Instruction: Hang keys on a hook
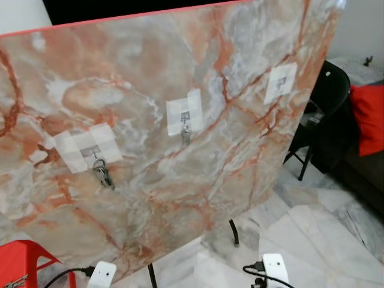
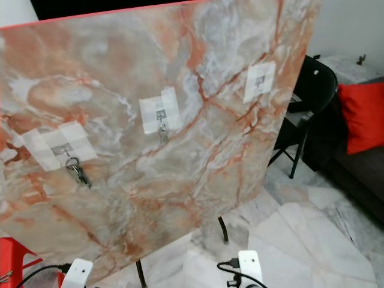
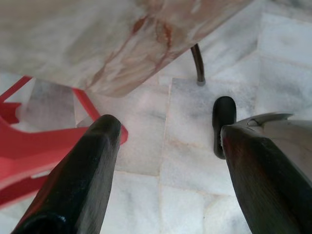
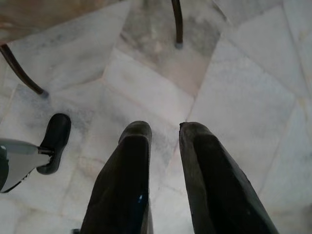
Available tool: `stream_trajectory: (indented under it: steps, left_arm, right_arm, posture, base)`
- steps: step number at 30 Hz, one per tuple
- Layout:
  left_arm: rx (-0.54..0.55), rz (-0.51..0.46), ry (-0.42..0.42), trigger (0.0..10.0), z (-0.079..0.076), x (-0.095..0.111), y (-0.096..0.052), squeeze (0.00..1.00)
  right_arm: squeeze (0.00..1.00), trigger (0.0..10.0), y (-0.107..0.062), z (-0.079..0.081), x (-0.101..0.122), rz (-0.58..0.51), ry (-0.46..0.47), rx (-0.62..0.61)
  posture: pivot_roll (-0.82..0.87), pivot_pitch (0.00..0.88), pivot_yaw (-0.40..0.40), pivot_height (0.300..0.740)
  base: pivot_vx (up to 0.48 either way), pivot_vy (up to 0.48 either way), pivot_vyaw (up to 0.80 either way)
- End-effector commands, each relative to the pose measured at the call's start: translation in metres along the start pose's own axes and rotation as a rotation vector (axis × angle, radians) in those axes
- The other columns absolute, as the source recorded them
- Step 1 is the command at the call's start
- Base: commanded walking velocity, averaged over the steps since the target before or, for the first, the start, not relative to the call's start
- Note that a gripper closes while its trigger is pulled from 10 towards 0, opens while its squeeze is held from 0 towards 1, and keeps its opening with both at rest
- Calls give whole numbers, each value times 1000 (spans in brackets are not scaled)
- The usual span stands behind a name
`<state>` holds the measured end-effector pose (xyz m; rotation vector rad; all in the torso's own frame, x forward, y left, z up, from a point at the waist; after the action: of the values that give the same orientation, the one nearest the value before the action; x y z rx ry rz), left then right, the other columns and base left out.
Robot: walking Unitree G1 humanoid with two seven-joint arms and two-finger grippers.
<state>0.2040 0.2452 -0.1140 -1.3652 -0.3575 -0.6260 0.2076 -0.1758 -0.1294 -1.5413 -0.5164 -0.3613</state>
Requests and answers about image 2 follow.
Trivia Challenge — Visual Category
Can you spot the red plastic stool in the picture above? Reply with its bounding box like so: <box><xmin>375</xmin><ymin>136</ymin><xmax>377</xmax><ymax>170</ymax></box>
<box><xmin>0</xmin><ymin>237</ymin><xmax>67</xmax><ymax>288</ymax></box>

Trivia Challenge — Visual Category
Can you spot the single silver key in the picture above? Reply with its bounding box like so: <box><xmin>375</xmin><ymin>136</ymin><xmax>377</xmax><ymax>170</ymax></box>
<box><xmin>158</xmin><ymin>122</ymin><xmax>170</xmax><ymax>145</ymax></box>

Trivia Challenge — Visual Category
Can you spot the orange marble pattern board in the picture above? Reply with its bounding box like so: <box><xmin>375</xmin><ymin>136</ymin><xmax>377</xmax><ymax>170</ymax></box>
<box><xmin>0</xmin><ymin>0</ymin><xmax>322</xmax><ymax>286</ymax></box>

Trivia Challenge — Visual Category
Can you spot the black metal board leg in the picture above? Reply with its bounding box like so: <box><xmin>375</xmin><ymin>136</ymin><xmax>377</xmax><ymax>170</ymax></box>
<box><xmin>218</xmin><ymin>216</ymin><xmax>230</xmax><ymax>245</ymax></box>
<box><xmin>135</xmin><ymin>259</ymin><xmax>148</xmax><ymax>288</ymax></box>

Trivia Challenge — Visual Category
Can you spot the black folding chair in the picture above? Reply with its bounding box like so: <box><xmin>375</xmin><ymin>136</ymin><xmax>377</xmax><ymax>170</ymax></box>
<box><xmin>268</xmin><ymin>55</ymin><xmax>340</xmax><ymax>179</ymax></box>

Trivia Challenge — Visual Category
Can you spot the grey marble table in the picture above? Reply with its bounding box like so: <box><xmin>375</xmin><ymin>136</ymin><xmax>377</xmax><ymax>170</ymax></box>
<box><xmin>315</xmin><ymin>54</ymin><xmax>384</xmax><ymax>86</ymax></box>

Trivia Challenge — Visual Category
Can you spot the dark sofa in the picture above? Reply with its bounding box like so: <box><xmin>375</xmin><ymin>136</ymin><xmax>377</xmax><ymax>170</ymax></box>
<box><xmin>303</xmin><ymin>96</ymin><xmax>384</xmax><ymax>208</ymax></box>

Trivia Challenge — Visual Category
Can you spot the red cushion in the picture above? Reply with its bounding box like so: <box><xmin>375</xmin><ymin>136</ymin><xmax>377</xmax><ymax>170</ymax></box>
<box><xmin>338</xmin><ymin>81</ymin><xmax>384</xmax><ymax>155</ymax></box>

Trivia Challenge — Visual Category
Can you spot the white taped wall hook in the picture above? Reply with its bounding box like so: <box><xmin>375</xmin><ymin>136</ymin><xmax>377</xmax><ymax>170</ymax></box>
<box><xmin>139</xmin><ymin>87</ymin><xmax>182</xmax><ymax>136</ymax></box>
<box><xmin>21</xmin><ymin>122</ymin><xmax>98</xmax><ymax>175</ymax></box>
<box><xmin>243</xmin><ymin>62</ymin><xmax>277</xmax><ymax>104</ymax></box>

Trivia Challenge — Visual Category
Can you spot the dark key bunch with ring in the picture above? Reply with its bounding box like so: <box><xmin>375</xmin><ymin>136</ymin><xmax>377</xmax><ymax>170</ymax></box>
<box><xmin>66</xmin><ymin>156</ymin><xmax>92</xmax><ymax>190</ymax></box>

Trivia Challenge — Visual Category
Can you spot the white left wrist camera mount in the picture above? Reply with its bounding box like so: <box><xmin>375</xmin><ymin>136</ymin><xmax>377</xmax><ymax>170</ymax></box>
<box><xmin>63</xmin><ymin>258</ymin><xmax>94</xmax><ymax>288</ymax></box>

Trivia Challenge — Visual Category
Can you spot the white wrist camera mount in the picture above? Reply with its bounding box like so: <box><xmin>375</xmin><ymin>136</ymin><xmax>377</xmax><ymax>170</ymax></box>
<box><xmin>63</xmin><ymin>258</ymin><xmax>94</xmax><ymax>288</ymax></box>
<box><xmin>237</xmin><ymin>250</ymin><xmax>263</xmax><ymax>288</ymax></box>

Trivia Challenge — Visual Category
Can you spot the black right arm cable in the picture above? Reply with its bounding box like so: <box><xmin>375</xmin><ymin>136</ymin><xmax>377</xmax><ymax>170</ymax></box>
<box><xmin>217</xmin><ymin>258</ymin><xmax>244</xmax><ymax>288</ymax></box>

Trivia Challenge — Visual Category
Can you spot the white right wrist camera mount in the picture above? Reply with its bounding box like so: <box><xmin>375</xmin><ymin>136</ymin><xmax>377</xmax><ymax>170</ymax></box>
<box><xmin>237</xmin><ymin>250</ymin><xmax>263</xmax><ymax>288</ymax></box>

